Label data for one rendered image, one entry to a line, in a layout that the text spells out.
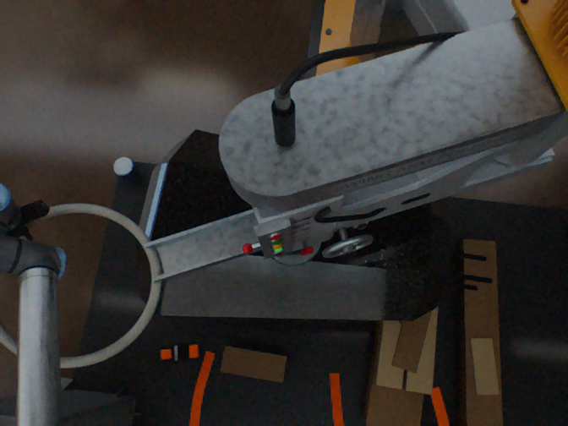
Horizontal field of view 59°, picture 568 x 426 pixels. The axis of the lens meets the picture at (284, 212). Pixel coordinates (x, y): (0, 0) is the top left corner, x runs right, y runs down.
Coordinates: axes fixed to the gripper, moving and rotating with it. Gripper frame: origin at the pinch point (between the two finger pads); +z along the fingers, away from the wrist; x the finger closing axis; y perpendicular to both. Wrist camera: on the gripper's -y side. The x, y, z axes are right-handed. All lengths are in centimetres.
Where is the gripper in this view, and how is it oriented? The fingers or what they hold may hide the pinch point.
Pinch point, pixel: (25, 234)
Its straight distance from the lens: 173.5
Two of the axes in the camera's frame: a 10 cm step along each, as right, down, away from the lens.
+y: -6.5, 6.3, -4.3
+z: -2.7, 3.4, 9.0
